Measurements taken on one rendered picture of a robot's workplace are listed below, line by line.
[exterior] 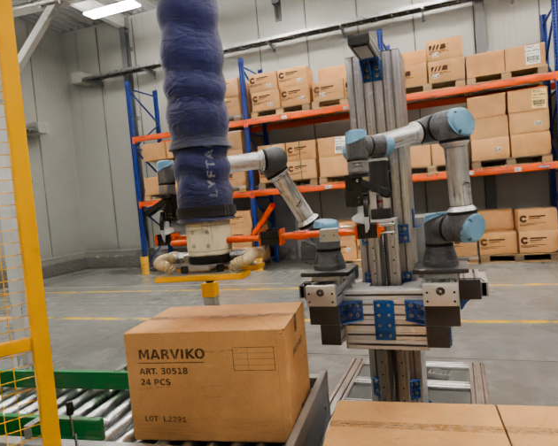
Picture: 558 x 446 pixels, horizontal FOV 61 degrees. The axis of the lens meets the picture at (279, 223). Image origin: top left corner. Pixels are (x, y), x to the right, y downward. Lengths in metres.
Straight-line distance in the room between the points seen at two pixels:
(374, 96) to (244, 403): 1.48
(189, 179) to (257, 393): 0.79
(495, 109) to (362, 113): 6.59
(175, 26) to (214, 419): 1.40
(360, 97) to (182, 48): 0.94
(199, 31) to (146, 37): 11.01
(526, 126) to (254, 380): 7.65
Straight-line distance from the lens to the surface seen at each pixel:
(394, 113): 2.35
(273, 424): 1.78
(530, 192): 10.14
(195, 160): 1.75
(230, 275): 1.69
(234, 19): 11.74
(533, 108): 8.90
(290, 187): 2.28
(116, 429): 2.13
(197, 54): 1.81
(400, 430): 1.86
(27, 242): 1.72
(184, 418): 1.87
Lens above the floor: 1.38
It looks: 3 degrees down
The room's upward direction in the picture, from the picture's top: 5 degrees counter-clockwise
